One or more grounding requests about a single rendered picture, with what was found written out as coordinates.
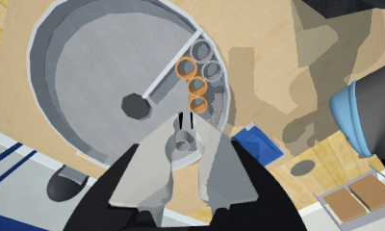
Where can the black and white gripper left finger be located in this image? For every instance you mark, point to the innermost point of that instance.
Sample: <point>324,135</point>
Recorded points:
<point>140,180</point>

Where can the bronze bushing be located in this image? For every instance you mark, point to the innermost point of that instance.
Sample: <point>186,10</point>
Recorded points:
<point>199,91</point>
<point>182,75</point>
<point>199,108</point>

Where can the blue crate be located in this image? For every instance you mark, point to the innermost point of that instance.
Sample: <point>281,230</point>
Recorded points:
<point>260,147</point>

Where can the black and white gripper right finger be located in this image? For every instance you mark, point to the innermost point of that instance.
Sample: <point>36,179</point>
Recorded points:
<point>230,177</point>

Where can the grey metal sleeve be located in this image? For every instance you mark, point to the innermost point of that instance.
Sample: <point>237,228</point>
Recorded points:
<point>182,141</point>
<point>216,75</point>
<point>209,54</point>

